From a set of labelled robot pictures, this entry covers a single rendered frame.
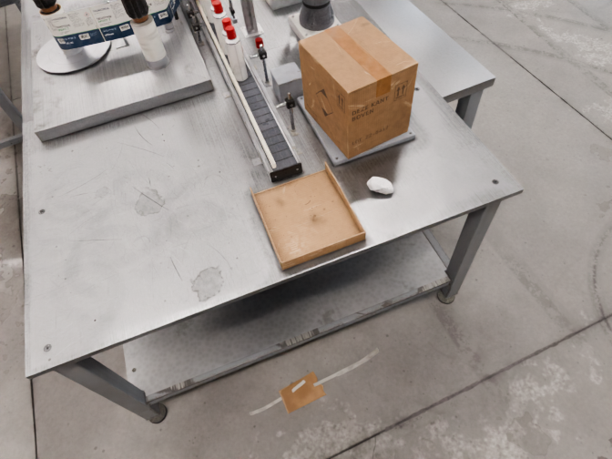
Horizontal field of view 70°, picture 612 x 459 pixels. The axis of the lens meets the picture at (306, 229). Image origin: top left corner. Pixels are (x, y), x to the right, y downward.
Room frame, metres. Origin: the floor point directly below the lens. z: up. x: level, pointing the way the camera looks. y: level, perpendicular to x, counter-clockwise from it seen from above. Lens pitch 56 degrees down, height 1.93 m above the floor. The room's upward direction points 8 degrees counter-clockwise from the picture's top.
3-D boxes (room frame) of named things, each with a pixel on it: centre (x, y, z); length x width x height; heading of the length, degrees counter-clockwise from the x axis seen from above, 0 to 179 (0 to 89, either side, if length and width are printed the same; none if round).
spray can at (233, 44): (1.45, 0.17, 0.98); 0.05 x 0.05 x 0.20
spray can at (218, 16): (1.62, 0.21, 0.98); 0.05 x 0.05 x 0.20
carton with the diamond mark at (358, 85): (1.17, -0.22, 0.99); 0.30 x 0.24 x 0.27; 22
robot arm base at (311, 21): (1.78, -0.17, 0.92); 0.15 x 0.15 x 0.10
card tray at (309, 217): (0.79, -0.01, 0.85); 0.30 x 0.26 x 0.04; 15
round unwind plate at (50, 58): (1.77, 0.87, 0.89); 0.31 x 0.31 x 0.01
